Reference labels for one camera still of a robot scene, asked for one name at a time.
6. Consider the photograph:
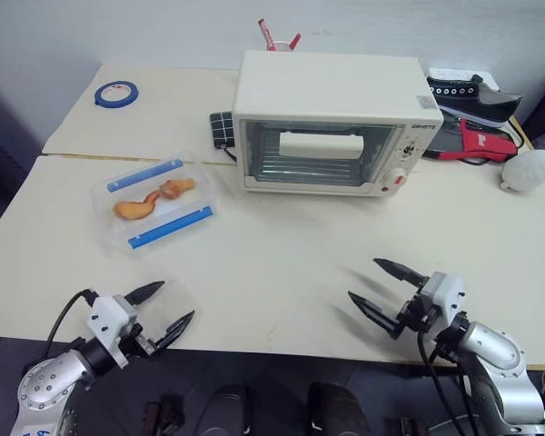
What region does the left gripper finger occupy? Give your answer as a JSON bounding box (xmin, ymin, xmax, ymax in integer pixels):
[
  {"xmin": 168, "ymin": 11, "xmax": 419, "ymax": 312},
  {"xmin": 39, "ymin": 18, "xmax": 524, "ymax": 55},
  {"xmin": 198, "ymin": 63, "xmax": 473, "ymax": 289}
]
[
  {"xmin": 124, "ymin": 280, "xmax": 167, "ymax": 307},
  {"xmin": 155, "ymin": 310, "xmax": 196, "ymax": 351}
]

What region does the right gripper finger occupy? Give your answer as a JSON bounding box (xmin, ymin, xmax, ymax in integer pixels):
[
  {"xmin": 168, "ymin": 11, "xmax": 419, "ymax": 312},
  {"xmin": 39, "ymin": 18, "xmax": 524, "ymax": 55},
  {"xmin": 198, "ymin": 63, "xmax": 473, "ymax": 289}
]
[
  {"xmin": 347, "ymin": 291, "xmax": 404, "ymax": 332},
  {"xmin": 372, "ymin": 257, "xmax": 427, "ymax": 289}
]

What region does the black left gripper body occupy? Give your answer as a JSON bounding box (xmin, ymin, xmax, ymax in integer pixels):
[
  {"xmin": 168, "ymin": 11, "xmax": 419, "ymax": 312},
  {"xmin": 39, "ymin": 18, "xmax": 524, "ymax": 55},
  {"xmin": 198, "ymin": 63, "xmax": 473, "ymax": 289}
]
[{"xmin": 117, "ymin": 313, "xmax": 164, "ymax": 360}]

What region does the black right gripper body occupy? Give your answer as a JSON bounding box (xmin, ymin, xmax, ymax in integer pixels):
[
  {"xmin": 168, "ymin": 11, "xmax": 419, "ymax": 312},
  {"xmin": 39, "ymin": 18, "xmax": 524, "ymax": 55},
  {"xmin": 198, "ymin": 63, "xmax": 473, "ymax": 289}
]
[{"xmin": 388, "ymin": 276, "xmax": 440, "ymax": 342}]

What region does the cream toaster oven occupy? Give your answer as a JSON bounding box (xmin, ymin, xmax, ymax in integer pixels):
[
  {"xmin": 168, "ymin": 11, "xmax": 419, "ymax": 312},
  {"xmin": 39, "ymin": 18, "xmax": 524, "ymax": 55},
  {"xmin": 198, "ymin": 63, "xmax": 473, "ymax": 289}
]
[{"xmin": 233, "ymin": 49, "xmax": 446, "ymax": 199}]

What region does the clear container with blue clips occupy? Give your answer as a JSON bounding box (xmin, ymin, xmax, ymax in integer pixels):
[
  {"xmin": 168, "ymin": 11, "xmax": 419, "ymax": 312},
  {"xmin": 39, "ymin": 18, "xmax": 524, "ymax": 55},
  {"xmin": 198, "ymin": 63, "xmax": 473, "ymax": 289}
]
[{"xmin": 88, "ymin": 146, "xmax": 220, "ymax": 258}]

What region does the small brown block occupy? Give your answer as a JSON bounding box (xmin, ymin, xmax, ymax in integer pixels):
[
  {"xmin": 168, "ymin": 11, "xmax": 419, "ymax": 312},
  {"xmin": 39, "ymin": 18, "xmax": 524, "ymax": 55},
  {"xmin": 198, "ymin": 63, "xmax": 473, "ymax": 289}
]
[{"xmin": 144, "ymin": 396, "xmax": 185, "ymax": 436}]

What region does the orange fried chicken wing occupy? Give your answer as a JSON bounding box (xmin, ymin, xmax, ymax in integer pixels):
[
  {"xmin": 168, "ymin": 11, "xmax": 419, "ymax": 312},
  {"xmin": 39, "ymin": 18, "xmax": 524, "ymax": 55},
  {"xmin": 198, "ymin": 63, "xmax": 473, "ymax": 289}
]
[{"xmin": 113, "ymin": 177, "xmax": 197, "ymax": 223}]

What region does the dark rounded shape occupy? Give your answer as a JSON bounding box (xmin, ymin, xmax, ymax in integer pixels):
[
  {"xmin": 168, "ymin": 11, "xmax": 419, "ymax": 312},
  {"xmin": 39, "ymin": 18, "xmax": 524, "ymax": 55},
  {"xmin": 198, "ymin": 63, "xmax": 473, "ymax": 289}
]
[
  {"xmin": 307, "ymin": 381, "xmax": 374, "ymax": 436},
  {"xmin": 205, "ymin": 382, "xmax": 252, "ymax": 436}
]

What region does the red and black tool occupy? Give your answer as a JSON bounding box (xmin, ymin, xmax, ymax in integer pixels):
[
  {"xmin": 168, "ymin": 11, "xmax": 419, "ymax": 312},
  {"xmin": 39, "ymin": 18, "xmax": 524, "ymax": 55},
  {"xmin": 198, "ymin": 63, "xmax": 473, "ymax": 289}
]
[{"xmin": 424, "ymin": 116, "xmax": 522, "ymax": 164}]

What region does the white crumpled cloth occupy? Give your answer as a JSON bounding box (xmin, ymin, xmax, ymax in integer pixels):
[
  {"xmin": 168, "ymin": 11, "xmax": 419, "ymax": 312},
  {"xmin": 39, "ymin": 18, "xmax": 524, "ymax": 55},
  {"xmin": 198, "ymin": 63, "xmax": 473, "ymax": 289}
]
[{"xmin": 500, "ymin": 149, "xmax": 545, "ymax": 194}]

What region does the black grid patterned pad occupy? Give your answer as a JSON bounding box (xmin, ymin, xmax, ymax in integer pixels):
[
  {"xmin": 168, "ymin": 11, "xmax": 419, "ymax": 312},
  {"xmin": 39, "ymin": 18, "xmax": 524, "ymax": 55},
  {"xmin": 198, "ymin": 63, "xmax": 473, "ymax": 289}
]
[{"xmin": 209, "ymin": 109, "xmax": 236, "ymax": 149}]

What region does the black canvas shoe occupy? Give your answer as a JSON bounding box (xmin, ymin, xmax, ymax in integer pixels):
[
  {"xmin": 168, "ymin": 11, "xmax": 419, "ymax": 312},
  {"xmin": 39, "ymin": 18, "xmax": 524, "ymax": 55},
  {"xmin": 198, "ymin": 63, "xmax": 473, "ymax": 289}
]
[{"xmin": 425, "ymin": 74, "xmax": 525, "ymax": 130}]

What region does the blue tape roll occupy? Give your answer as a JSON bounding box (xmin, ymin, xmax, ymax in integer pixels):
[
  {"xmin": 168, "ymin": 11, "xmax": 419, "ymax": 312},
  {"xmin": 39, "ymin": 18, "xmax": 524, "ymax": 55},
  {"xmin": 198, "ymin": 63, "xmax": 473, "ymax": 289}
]
[{"xmin": 93, "ymin": 80, "xmax": 142, "ymax": 110}]

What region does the long red marker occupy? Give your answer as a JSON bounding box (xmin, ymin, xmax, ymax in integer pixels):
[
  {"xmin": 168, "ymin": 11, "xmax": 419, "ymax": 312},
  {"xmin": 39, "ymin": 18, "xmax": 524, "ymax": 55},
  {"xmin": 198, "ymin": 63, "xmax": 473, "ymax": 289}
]
[{"xmin": 257, "ymin": 18, "xmax": 276, "ymax": 47}]

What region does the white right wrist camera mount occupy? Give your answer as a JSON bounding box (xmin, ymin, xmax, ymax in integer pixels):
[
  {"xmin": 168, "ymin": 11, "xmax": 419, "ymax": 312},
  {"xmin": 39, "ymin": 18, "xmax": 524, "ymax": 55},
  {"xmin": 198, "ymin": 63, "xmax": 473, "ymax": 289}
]
[{"xmin": 419, "ymin": 271, "xmax": 467, "ymax": 331}]

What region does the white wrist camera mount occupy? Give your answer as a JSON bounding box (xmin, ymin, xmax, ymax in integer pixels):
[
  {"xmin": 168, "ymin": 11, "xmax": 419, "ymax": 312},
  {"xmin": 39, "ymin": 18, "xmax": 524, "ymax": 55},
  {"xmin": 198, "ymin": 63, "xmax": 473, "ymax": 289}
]
[
  {"xmin": 86, "ymin": 294, "xmax": 143, "ymax": 370},
  {"xmin": 419, "ymin": 271, "xmax": 467, "ymax": 331}
]

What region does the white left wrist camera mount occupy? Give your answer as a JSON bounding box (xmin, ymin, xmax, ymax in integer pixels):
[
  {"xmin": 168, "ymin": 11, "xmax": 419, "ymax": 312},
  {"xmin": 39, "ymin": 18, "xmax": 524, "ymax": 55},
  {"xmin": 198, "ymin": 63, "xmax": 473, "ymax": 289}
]
[{"xmin": 86, "ymin": 294, "xmax": 143, "ymax": 370}]

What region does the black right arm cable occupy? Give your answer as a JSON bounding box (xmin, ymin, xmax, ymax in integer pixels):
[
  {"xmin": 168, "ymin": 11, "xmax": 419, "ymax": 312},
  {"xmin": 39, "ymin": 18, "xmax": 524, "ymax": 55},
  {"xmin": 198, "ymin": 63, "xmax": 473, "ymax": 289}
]
[{"xmin": 416, "ymin": 330, "xmax": 470, "ymax": 436}]

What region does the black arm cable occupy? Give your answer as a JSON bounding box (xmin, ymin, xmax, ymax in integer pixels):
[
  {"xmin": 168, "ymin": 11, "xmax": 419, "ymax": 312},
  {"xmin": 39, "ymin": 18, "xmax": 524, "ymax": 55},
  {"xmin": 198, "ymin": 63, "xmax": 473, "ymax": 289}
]
[
  {"xmin": 44, "ymin": 288, "xmax": 96, "ymax": 360},
  {"xmin": 416, "ymin": 330, "xmax": 470, "ymax": 436}
]

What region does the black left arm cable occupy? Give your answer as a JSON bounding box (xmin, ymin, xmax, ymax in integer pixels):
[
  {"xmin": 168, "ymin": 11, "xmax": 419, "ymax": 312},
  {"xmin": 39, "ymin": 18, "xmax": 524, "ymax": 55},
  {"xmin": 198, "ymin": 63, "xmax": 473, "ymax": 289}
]
[{"xmin": 44, "ymin": 288, "xmax": 96, "ymax": 360}]

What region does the glass oven door with handle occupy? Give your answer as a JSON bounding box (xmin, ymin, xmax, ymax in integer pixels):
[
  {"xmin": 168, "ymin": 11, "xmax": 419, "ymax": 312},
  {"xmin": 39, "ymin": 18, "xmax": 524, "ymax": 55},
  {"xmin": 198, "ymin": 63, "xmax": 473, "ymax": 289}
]
[{"xmin": 240, "ymin": 118, "xmax": 403, "ymax": 188}]

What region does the black power cord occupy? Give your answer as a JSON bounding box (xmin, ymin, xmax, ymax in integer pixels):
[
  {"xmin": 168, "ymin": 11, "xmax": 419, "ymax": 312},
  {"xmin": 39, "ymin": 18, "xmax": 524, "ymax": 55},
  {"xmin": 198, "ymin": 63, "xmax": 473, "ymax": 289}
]
[{"xmin": 215, "ymin": 141, "xmax": 240, "ymax": 165}]

